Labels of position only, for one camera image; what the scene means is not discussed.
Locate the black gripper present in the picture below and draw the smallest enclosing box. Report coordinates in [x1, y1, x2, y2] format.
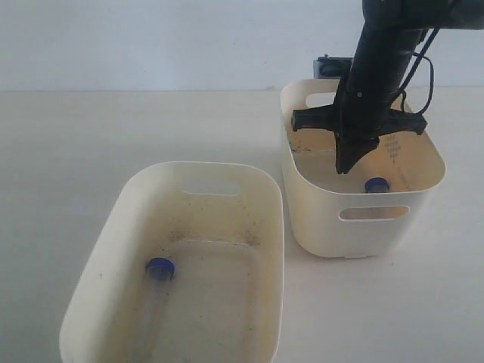
[290, 78, 427, 175]

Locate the cream bin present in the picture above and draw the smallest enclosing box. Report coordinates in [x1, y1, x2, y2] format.
[280, 83, 445, 258]
[59, 161, 284, 362]

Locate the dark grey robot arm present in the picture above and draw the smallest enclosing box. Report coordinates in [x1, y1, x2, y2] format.
[291, 1, 483, 174]

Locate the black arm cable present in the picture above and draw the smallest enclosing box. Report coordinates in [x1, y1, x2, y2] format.
[395, 26, 442, 114]

